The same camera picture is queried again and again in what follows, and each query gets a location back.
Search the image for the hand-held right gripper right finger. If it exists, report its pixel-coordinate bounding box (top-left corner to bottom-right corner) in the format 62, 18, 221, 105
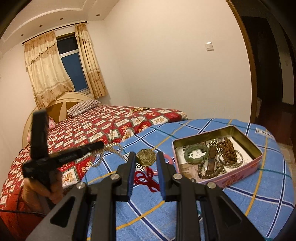
157, 151, 265, 241

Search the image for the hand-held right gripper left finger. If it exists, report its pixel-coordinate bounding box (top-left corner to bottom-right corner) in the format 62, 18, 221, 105
25, 152, 137, 241

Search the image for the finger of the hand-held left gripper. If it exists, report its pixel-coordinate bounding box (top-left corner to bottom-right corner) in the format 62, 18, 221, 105
49, 141, 105, 161
32, 110, 49, 163

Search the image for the pink bangle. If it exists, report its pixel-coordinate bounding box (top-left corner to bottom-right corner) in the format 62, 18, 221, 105
153, 152, 174, 175

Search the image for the brass octagonal pendant red cord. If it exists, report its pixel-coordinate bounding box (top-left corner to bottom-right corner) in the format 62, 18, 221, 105
134, 149, 160, 193

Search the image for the pale bead chain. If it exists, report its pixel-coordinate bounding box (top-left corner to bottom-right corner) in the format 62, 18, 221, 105
91, 143, 123, 168

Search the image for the green jade bangle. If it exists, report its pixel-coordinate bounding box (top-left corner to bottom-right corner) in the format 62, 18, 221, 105
186, 144, 210, 164

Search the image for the dark bead bracelet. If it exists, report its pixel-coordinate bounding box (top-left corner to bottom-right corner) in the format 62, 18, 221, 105
197, 158, 221, 180

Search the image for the dark wooden pendant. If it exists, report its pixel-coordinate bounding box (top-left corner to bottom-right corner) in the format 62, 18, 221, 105
206, 146, 217, 175

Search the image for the silver bead chain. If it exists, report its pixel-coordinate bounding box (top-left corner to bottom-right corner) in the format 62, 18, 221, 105
206, 138, 224, 149

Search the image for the clear glass bangle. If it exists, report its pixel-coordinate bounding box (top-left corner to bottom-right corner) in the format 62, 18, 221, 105
218, 150, 243, 168

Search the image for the brown wooden bead strand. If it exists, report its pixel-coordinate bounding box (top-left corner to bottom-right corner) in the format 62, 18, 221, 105
216, 136, 241, 165

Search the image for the pink tin box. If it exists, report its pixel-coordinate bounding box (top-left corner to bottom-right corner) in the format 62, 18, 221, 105
172, 126, 263, 189

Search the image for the person's left hand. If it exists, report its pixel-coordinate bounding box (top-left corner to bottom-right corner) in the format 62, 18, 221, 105
23, 175, 63, 205

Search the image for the red patterned bedspread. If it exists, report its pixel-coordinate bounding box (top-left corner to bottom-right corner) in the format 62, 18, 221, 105
0, 104, 188, 241

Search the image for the cream wooden headboard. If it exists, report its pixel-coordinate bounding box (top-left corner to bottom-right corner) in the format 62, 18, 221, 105
22, 91, 96, 149

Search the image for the striped pillow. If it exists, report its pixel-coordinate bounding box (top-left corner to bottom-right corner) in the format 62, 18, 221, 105
67, 99, 102, 117

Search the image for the window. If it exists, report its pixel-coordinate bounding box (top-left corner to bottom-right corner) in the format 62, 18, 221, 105
56, 35, 89, 94

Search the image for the blue plaid cloth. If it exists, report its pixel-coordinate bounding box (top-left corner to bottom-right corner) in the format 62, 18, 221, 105
81, 119, 290, 241

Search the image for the dark curtain rod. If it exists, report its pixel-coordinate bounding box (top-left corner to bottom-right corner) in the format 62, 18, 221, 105
22, 21, 87, 44

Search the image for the black cable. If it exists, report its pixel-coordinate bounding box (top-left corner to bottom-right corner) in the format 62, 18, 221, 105
0, 209, 46, 216

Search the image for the wooden door frame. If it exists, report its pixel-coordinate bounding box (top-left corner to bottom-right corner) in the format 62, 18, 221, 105
225, 0, 260, 123

